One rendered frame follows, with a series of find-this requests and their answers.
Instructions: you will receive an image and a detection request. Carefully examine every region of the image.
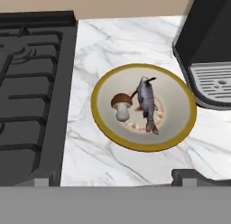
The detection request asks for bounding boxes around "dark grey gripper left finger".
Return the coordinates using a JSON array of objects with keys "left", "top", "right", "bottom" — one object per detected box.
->
[{"left": 12, "top": 169, "right": 62, "bottom": 187}]

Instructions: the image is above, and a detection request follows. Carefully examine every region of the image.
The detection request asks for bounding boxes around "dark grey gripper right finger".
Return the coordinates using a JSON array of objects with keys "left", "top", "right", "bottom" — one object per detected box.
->
[{"left": 171, "top": 168, "right": 231, "bottom": 187}]

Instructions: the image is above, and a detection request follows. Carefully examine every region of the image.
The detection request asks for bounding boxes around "white bowl with yellow rim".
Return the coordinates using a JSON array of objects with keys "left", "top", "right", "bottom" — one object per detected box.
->
[{"left": 90, "top": 62, "right": 199, "bottom": 153}]

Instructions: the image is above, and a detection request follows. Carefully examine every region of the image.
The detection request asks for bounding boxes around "grey fish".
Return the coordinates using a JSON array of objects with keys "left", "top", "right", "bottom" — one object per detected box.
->
[{"left": 129, "top": 76, "right": 160, "bottom": 135}]

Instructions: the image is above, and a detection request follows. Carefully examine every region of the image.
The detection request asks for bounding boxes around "brown cap white mushroom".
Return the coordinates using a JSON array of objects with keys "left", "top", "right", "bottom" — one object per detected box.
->
[{"left": 110, "top": 92, "right": 134, "bottom": 124}]

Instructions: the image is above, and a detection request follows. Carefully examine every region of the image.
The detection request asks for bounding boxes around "black gas hob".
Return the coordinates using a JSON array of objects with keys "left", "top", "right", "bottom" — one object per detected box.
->
[{"left": 0, "top": 10, "right": 79, "bottom": 187}]

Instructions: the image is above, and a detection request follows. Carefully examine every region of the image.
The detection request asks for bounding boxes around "black coffee machine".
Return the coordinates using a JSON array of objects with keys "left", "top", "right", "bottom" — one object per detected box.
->
[{"left": 171, "top": 0, "right": 231, "bottom": 111}]

